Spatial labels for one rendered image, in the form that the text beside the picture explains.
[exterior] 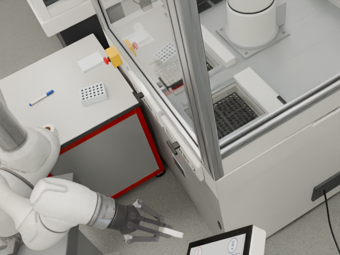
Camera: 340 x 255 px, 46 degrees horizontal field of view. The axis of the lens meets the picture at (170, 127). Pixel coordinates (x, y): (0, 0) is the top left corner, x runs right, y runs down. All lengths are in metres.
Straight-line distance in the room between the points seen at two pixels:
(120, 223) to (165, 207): 1.34
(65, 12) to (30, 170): 1.10
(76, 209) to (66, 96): 1.10
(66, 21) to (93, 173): 0.86
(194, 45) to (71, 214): 0.52
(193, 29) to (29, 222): 0.67
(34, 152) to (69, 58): 0.90
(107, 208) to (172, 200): 1.38
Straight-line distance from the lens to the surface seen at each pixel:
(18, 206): 1.19
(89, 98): 1.96
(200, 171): 1.48
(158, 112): 1.63
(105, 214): 1.09
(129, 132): 2.05
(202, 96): 1.03
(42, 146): 1.50
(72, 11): 2.35
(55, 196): 1.04
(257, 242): 1.05
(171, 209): 2.43
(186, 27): 0.86
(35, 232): 1.17
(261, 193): 1.72
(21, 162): 1.48
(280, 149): 1.51
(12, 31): 4.08
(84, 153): 2.02
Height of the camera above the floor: 2.17
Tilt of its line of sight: 53 degrees down
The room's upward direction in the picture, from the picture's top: 18 degrees counter-clockwise
